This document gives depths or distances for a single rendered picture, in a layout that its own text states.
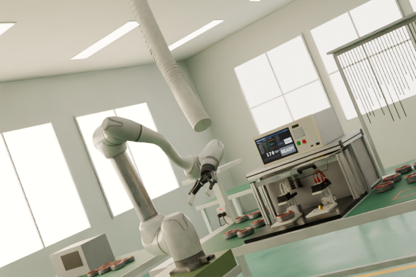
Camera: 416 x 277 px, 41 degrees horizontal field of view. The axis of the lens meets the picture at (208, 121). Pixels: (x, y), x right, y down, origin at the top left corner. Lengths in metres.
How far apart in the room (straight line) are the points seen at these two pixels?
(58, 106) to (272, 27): 4.17
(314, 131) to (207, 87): 7.87
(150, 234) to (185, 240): 0.24
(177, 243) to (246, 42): 8.13
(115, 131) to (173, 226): 0.54
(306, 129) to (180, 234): 1.09
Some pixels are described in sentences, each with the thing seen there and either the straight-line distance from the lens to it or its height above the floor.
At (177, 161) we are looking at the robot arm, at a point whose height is 1.35.
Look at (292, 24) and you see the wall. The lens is 10.22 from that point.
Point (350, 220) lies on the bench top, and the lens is 3.01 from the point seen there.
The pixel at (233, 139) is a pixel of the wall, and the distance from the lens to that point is 11.02.
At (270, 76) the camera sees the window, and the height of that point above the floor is 2.25.
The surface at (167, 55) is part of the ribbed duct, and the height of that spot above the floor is 2.24.
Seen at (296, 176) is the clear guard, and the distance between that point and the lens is 3.19.
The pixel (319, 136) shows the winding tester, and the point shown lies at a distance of 3.37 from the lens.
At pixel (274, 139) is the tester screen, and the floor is 1.26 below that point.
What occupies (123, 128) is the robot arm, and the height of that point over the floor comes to 1.59.
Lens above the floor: 1.31
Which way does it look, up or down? 3 degrees up
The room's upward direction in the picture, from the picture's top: 22 degrees counter-clockwise
